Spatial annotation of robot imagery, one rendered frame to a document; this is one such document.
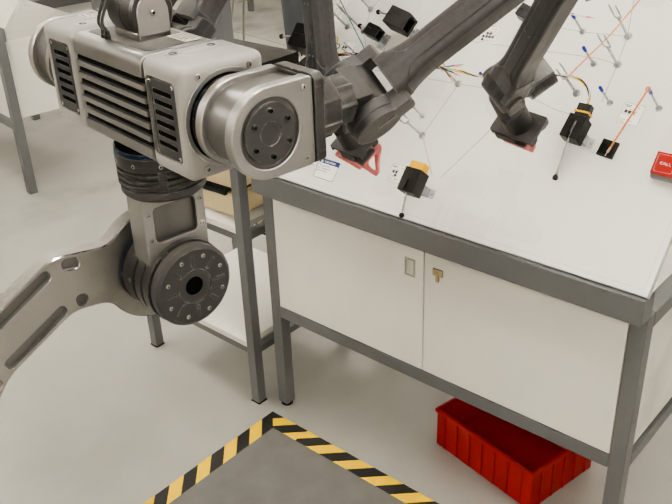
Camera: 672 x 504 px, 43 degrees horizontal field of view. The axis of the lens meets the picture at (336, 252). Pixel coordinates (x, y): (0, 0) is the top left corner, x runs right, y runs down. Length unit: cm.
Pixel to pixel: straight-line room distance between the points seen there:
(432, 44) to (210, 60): 30
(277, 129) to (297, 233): 144
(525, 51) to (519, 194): 64
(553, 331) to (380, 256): 52
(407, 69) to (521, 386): 120
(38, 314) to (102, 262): 13
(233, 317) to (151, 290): 163
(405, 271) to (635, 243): 64
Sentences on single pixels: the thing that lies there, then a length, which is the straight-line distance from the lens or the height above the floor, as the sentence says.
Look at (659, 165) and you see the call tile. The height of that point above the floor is 110.
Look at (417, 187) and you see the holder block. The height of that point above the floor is 98.
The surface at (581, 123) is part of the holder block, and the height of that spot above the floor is 116.
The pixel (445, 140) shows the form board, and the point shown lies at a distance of 219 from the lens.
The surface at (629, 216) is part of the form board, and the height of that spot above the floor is 99.
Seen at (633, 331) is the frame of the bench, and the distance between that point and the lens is 199.
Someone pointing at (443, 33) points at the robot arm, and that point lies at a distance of 121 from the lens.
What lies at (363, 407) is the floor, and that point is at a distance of 292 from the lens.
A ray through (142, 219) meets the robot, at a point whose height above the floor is 126.
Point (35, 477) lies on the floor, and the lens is 286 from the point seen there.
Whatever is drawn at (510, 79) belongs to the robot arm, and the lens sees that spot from 154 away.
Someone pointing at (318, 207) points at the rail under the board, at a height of 82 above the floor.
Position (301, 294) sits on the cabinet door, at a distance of 260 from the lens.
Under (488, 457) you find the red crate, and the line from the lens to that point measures 261.
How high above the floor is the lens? 182
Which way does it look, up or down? 28 degrees down
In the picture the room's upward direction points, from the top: 2 degrees counter-clockwise
